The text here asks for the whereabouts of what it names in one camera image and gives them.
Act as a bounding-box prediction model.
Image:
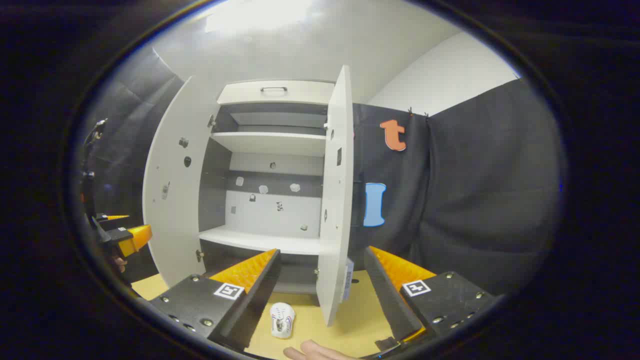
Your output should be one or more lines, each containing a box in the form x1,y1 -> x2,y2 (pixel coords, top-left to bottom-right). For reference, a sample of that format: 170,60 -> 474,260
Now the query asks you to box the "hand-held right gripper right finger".
364,246 -> 496,345

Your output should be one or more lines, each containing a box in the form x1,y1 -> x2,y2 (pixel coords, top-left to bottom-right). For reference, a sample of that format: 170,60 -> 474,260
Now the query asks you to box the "white shoe cabinet door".
142,75 -> 221,288
316,65 -> 355,327

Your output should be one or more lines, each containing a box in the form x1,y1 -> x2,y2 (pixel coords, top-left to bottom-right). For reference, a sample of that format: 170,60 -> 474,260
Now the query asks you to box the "black backdrop cloth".
84,47 -> 187,286
347,77 -> 562,297

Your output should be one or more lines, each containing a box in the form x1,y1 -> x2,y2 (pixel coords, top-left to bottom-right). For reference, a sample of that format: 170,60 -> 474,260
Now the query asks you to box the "white canvas shoe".
270,302 -> 296,339

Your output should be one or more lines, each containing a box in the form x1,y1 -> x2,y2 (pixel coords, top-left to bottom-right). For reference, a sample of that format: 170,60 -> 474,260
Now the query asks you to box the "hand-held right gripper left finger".
148,248 -> 282,351

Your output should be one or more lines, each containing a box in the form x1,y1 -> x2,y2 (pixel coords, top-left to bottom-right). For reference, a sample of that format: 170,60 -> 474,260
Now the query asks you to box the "white shoe cabinet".
198,80 -> 336,296

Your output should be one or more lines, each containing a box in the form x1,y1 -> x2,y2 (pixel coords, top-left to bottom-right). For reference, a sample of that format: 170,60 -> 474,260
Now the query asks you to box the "white cabinet drawer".
217,80 -> 335,106

